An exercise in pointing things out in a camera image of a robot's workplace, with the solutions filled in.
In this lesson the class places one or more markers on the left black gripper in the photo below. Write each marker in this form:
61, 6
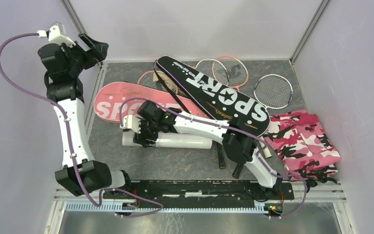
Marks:
97, 53

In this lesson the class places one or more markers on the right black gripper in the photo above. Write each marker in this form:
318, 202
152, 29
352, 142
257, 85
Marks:
140, 138

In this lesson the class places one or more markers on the white shuttlecock tube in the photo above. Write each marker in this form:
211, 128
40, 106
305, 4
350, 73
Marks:
172, 140

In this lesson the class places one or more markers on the black SPORT racket bag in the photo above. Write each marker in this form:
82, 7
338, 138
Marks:
215, 99

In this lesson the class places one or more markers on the white frame badminton racket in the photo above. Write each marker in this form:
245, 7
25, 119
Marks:
214, 69

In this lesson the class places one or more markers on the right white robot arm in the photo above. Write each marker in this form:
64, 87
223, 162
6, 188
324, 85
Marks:
239, 146

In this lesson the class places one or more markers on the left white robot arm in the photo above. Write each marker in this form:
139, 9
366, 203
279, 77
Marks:
64, 60

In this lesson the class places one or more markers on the pink SPORT racket bag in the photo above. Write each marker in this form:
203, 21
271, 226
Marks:
123, 97

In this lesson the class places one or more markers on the pink camouflage cloth bag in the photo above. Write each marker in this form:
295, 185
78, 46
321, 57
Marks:
300, 141

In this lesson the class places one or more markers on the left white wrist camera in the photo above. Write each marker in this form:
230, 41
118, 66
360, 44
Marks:
57, 35

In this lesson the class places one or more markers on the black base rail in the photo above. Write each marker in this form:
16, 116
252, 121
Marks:
208, 193

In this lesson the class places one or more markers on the black racket handle left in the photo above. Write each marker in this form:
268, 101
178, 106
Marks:
220, 155

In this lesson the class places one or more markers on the black racket handle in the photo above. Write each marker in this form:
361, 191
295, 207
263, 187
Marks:
220, 155
237, 171

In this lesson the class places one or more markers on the white toothed cable duct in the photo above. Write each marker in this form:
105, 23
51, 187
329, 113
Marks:
128, 206

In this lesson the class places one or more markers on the black racket handle right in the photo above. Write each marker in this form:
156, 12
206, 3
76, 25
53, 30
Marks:
237, 171

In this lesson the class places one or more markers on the pink frame badminton racket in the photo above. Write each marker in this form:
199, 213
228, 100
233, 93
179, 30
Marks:
237, 72

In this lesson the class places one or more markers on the white racket handle right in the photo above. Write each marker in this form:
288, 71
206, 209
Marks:
265, 148

